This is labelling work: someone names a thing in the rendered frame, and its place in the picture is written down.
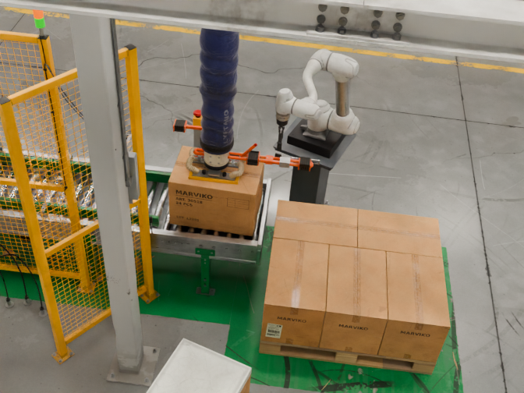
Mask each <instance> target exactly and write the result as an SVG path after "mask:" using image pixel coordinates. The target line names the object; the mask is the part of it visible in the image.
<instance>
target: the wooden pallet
mask: <svg viewBox="0 0 524 393"><path fill-rule="evenodd" d="M259 353H265V354H271V355H277V356H289V357H296V358H302V359H313V360H320V361H326V362H333V363H344V364H350V365H357V366H368V367H375V368H381V369H387V370H399V371H405V372H412V373H418V374H429V375H431V374H432V373H433V370H434V368H435V365H436V363H433V362H427V361H420V360H414V359H402V358H395V357H390V356H379V355H371V354H365V353H358V352H346V351H341V350H334V349H322V348H319V346H318V348H316V347H309V346H303V345H292V344H285V343H279V342H267V341H261V340H260V348H259Z"/></svg>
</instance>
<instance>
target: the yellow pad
mask: <svg viewBox="0 0 524 393"><path fill-rule="evenodd" d="M198 169H199V168H198ZM208 171H209V170H207V169H199V172H198V173H197V174H194V173H193V172H191V171H189V176H188V179H195V180H202V181H209V182H222V183H228V184H236V185H238V183H239V176H238V177H237V176H236V177H235V178H233V179H231V178H230V177H229V174H230V173H231V172H221V173H220V176H219V177H218V176H212V175H207V174H208Z"/></svg>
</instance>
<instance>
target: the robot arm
mask: <svg viewBox="0 0 524 393"><path fill-rule="evenodd" d="M320 70H322V71H327V72H330V73H331V75H332V76H333V77H334V79H335V110H334V109H333V108H331V107H330V105H329V104H328V103H327V102H326V101H324V100H317V92H316V89H315V86H314V84H313V80H312V76H313V75H315V74H316V73H318V72H319V71H320ZM358 71H359V64H358V62H357V61H356V60H355V59H353V58H350V57H349V56H346V55H342V54H338V53H333V52H330V51H329V50H328V49H326V48H323V49H321V50H319V51H317V52H315V53H314V54H313V55H312V57H311V58H310V60H309V61H308V63H307V66H306V68H305V70H304V72H303V82H304V85H305V87H306V90H307V93H308V94H309V97H305V98H303V99H301V100H300V99H297V98H295V97H294V96H293V94H292V92H291V90H290V89H288V88H283V89H281V90H280V91H279V92H278V95H277V98H276V119H277V120H276V123H277V124H278V125H279V127H278V132H279V134H278V142H277V144H278V145H277V150H278V151H281V146H282V139H283V132H284V129H285V126H286V125H287V124H288V120H289V116H290V114H293V115H295V116H297V117H300V118H302V119H307V125H301V126H300V129H304V130H305V132H304V133H303V136H308V137H312V138H315V139H319V140H323V141H325V140H326V136H327V134H328V132H329V131H330V130H331V131H333V132H336V133H340V134H344V135H353V134H354V133H356V132H357V130H358V128H359V124H360V122H359V119H358V118H357V117H356V116H355V115H354V114H353V112H352V109H351V108H350V107H349V80H350V78H353V77H355V76H356V75H357V73H358Z"/></svg>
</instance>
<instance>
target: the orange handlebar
mask: <svg viewBox="0 0 524 393"><path fill-rule="evenodd" d="M186 129H198V130H202V126H191V125H186ZM197 151H201V152H197ZM193 153H194V154H195V155H202V156H204V150H203V149H202V148H195V149H194V150H193ZM229 154H236V155H241V154H243V153H236V152H229ZM260 158H261V159H259V162H262V163H265V164H267V165H272V164H276V165H279V161H280V158H277V157H274V156H271V155H266V156H263V155H260ZM228 159H236V160H242V161H246V158H244V157H236V156H230V155H229V156H228ZM264 159H266V160H264ZM273 160H274V161H273ZM290 162H295V163H290V165H289V166H296V167H298V166H299V164H297V163H299V160H296V159H290Z"/></svg>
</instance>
